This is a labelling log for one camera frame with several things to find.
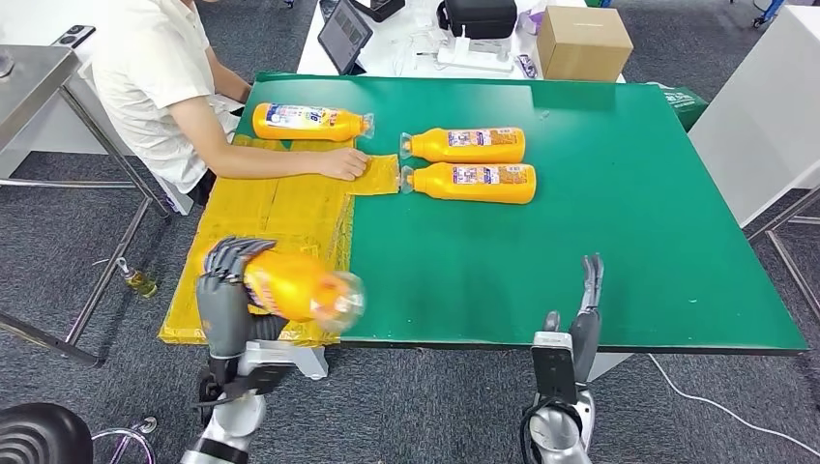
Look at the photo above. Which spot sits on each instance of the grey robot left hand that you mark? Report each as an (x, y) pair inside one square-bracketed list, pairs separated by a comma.
[(221, 314)]

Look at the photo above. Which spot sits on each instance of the black tablet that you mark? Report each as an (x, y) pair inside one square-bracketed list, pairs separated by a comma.
[(345, 35)]

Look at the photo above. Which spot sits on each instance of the blue metal rack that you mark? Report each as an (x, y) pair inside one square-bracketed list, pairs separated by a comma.
[(770, 10)]

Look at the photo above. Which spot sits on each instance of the person's right forearm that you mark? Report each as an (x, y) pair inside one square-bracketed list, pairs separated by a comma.
[(269, 165)]

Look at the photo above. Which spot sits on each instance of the white cabinet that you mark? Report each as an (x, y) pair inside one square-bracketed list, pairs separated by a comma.
[(762, 115)]

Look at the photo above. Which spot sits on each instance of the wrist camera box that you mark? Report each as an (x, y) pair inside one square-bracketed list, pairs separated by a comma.
[(288, 358), (554, 371)]

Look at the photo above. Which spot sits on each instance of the white table leg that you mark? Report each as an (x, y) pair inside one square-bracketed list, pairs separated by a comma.
[(608, 365)]

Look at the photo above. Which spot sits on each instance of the small printed packet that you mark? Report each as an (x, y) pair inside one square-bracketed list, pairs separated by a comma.
[(526, 66)]

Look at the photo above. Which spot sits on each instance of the pale purple tissue pack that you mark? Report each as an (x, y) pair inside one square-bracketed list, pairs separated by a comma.
[(532, 22)]

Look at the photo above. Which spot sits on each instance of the brown cardboard box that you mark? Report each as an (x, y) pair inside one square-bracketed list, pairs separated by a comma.
[(584, 46)]

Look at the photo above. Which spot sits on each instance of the yellow taped cardboard mat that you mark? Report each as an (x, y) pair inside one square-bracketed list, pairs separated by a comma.
[(269, 211)]

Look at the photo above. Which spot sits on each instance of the round metal disc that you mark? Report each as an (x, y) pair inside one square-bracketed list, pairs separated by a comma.
[(5, 64)]

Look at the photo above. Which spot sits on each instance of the black carry case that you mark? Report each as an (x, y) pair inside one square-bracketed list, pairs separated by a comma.
[(477, 18)]

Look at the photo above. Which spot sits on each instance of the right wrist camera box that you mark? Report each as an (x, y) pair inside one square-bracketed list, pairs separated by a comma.
[(554, 371)]

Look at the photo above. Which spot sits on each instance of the person's right hand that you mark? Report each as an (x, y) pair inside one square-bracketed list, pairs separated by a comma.
[(345, 165)]

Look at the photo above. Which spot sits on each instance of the black smartphone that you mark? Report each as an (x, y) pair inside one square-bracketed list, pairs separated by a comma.
[(74, 36)]

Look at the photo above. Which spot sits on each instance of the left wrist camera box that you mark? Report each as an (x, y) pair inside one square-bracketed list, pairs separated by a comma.
[(288, 358)]

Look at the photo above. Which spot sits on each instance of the stainless steel table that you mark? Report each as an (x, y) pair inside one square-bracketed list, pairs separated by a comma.
[(32, 80)]

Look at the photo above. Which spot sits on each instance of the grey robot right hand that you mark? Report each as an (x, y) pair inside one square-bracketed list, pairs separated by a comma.
[(586, 346)]

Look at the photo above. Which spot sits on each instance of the orange detergent bottle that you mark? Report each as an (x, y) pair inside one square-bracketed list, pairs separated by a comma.
[(480, 190), (288, 288), (301, 123), (468, 152)]

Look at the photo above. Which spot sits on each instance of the white power strip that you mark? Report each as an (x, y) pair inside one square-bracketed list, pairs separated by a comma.
[(473, 59)]

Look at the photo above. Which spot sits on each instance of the small yellow liquid bottle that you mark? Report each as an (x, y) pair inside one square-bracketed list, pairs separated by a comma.
[(142, 284)]

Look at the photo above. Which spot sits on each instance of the person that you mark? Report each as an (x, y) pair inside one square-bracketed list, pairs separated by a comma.
[(147, 77)]

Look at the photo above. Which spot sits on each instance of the steel frame legs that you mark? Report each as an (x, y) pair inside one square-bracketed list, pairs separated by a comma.
[(783, 213)]

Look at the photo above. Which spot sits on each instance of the green bag with white print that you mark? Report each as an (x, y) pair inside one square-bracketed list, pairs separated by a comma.
[(683, 104)]

